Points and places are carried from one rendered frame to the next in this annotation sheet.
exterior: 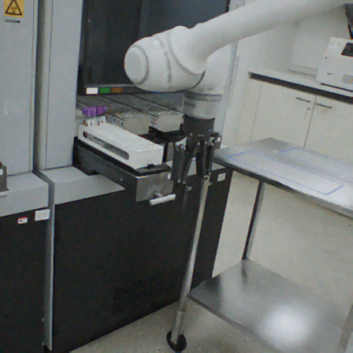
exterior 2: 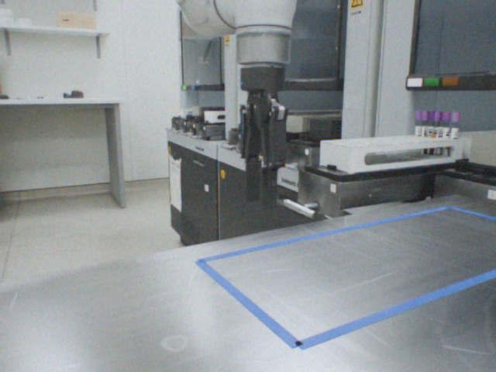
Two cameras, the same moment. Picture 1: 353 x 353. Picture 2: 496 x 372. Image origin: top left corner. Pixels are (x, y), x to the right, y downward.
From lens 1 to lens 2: 1.45 m
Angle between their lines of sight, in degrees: 104
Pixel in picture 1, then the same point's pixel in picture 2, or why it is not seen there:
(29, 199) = not seen: hidden behind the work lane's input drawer
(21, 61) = (360, 52)
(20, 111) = (356, 105)
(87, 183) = not seen: hidden behind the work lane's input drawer
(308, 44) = not seen: outside the picture
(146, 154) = (328, 149)
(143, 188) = (304, 188)
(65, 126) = (395, 130)
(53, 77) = (386, 68)
